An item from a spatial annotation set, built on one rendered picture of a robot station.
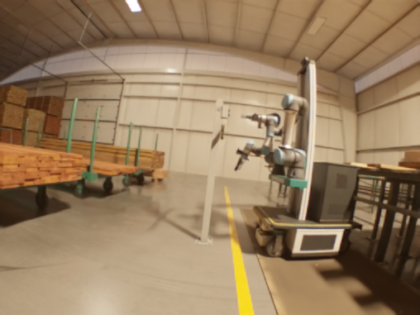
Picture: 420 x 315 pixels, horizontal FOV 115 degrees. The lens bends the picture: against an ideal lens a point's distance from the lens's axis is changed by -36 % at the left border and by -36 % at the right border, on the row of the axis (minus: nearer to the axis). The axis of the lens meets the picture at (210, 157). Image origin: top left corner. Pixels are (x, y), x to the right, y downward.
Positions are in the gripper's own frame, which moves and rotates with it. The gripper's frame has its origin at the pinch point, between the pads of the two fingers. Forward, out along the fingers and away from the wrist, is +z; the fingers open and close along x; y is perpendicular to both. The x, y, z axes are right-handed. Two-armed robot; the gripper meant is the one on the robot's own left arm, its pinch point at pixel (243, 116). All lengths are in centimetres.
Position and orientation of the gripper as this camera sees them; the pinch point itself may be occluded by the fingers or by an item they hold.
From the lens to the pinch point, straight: 188.4
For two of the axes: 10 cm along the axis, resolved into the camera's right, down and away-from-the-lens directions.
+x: -0.6, 0.4, -10.0
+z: -9.9, -1.1, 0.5
